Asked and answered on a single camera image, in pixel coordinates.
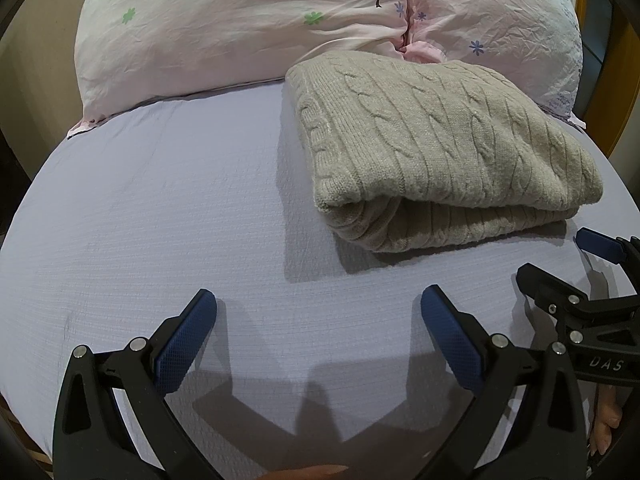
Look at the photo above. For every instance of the wooden headboard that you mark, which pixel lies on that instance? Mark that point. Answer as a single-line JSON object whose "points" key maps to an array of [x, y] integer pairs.
{"points": [[620, 85]]}

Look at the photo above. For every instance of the person's left hand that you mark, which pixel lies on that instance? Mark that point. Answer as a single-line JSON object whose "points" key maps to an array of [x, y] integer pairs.
{"points": [[310, 475]]}

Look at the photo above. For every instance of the person's right hand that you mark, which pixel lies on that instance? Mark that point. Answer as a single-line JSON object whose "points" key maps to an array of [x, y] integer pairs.
{"points": [[607, 412]]}

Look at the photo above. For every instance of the pink floral pillow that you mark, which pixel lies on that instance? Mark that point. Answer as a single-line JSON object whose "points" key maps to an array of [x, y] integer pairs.
{"points": [[500, 25], [225, 30]]}

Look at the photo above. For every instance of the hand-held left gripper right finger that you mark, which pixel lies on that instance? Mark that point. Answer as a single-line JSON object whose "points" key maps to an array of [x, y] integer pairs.
{"points": [[452, 340]]}

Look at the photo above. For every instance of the lavender sheeted bed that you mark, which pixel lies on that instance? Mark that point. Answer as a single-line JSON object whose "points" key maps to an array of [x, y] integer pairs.
{"points": [[150, 210]]}

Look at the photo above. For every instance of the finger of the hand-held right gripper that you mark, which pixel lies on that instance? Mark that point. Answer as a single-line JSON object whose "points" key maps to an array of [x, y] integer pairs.
{"points": [[552, 295], [600, 245]]}

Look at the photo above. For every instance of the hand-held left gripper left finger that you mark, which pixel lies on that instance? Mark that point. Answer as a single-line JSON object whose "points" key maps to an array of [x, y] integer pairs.
{"points": [[180, 345]]}

